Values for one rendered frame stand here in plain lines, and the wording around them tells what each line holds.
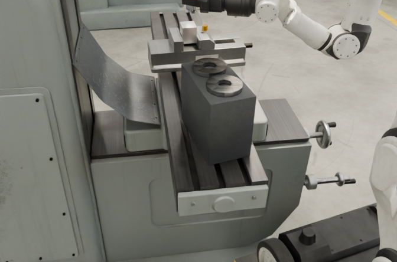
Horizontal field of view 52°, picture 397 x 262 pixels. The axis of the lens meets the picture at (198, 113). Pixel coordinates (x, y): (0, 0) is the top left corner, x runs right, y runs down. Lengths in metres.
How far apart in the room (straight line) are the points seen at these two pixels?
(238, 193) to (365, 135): 2.04
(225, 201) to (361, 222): 0.63
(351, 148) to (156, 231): 1.56
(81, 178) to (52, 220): 0.20
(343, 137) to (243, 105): 1.97
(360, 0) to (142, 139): 0.79
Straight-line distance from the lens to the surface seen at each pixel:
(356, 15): 1.31
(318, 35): 1.31
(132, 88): 1.49
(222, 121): 0.98
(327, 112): 3.13
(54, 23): 1.16
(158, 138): 1.39
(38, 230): 1.58
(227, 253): 1.83
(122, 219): 1.63
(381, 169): 1.12
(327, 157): 2.70
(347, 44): 1.30
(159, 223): 1.67
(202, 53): 1.47
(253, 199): 1.04
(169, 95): 1.33
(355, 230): 1.49
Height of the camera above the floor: 1.66
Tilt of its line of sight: 34 degrees down
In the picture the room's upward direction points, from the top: 1 degrees clockwise
